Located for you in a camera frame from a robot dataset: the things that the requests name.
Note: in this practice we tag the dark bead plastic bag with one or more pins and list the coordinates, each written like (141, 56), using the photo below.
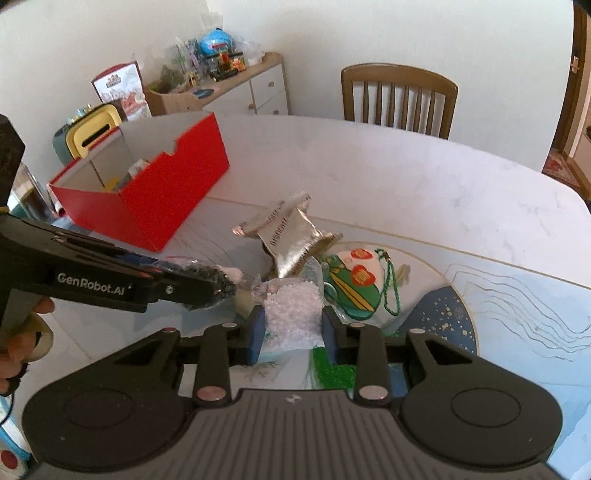
(234, 274)

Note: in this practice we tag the blue globe toy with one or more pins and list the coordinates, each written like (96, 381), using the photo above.
(214, 43)

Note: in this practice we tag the left hand in fingerless glove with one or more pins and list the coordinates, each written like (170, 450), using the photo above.
(30, 342)

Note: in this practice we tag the brown wooden chair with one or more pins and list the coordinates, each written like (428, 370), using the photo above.
(399, 96)

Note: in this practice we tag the white wooden sideboard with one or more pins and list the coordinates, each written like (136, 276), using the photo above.
(259, 90)

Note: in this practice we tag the white pellet plastic bag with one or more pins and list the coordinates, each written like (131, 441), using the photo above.
(292, 308)

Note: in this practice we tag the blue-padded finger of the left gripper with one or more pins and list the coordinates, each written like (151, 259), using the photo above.
(138, 263)
(194, 285)

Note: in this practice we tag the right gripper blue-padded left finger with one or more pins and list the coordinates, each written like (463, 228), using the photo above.
(222, 346)

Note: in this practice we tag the red cardboard box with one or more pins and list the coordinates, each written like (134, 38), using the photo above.
(140, 182)

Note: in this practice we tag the red white snack bag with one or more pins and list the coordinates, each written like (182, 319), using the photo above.
(123, 83)

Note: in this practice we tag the green embroidered pouch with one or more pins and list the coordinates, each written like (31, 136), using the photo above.
(354, 282)

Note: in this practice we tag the yellow green tissue box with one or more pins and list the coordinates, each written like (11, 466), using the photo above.
(90, 124)

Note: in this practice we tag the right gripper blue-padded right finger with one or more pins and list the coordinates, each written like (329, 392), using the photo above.
(363, 346)

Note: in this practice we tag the silver foil snack bag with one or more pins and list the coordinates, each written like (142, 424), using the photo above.
(288, 234)

